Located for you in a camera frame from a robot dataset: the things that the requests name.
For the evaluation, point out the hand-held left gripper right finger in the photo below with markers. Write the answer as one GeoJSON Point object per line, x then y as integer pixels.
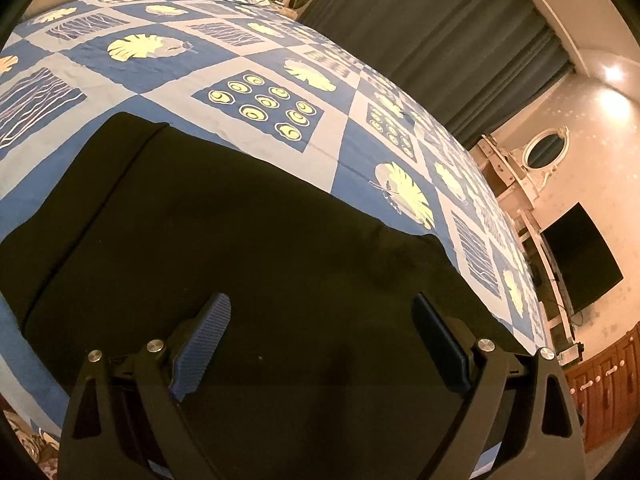
{"type": "Point", "coordinates": [442, 345]}

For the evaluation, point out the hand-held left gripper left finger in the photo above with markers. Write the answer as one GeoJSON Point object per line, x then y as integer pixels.
{"type": "Point", "coordinates": [202, 340]}

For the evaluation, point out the black pants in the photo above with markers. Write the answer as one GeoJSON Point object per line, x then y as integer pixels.
{"type": "Point", "coordinates": [240, 240]}

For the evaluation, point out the small black box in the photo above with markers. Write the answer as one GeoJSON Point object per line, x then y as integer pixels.
{"type": "Point", "coordinates": [571, 354]}

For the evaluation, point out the black flat television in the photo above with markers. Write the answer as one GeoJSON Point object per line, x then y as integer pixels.
{"type": "Point", "coordinates": [582, 255]}

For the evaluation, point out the brown wooden cabinet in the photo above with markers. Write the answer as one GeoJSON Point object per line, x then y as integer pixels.
{"type": "Point", "coordinates": [607, 395]}

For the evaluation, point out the white dressing table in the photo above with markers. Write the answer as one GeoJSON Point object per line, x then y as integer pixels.
{"type": "Point", "coordinates": [510, 180]}

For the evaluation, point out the floral patterned clothing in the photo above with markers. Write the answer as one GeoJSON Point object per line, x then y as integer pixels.
{"type": "Point", "coordinates": [51, 468]}

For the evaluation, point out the oval white-framed mirror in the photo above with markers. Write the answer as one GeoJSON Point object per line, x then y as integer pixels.
{"type": "Point", "coordinates": [546, 149]}

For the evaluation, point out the blue leaf-print bedsheet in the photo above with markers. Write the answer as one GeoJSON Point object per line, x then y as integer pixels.
{"type": "Point", "coordinates": [165, 75]}

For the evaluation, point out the grey-green curtain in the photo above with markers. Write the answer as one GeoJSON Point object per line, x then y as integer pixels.
{"type": "Point", "coordinates": [425, 35]}

